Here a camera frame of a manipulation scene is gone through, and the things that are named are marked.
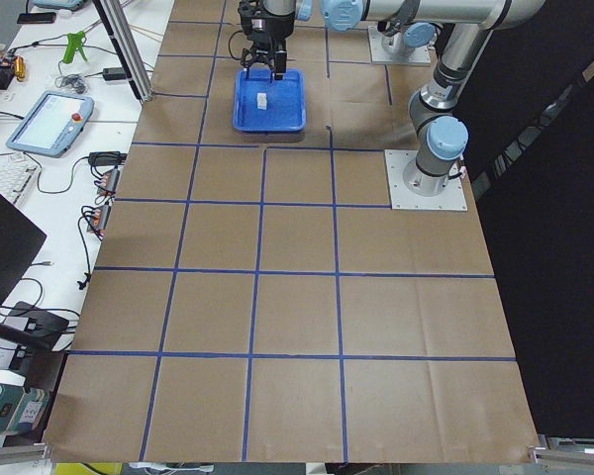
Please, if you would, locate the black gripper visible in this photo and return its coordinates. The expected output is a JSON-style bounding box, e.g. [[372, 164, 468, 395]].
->
[[240, 14, 294, 80]]

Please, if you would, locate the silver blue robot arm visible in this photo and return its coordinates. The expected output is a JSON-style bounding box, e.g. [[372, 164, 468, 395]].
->
[[237, 1, 437, 80], [321, 1, 544, 197]]

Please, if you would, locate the blue plastic tray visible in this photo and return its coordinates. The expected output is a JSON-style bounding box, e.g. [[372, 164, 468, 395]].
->
[[233, 68, 307, 133]]

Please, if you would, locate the black power adapter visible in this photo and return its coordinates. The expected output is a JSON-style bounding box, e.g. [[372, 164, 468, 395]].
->
[[101, 67, 127, 81]]

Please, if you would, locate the left teach pendant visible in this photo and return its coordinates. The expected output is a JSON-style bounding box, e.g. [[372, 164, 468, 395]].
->
[[6, 91, 95, 157]]

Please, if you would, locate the black smartphone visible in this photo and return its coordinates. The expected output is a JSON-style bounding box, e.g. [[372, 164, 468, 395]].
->
[[17, 12, 56, 25]]

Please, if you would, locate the white keyboard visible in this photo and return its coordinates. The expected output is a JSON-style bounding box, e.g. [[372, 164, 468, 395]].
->
[[0, 151, 42, 208]]

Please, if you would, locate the black monitor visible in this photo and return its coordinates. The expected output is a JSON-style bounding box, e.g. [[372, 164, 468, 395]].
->
[[0, 194, 47, 305]]

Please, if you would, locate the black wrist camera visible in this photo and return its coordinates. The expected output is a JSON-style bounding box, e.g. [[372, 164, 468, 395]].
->
[[238, 0, 265, 36]]

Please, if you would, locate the aluminium frame post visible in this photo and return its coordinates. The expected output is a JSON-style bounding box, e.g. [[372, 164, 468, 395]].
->
[[93, 0, 153, 104]]

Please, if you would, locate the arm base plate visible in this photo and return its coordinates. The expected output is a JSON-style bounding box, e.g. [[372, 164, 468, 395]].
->
[[368, 23, 436, 66], [384, 149, 467, 212]]

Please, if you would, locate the green handled grabber tool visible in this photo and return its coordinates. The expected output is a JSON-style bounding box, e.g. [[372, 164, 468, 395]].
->
[[62, 31, 88, 64]]

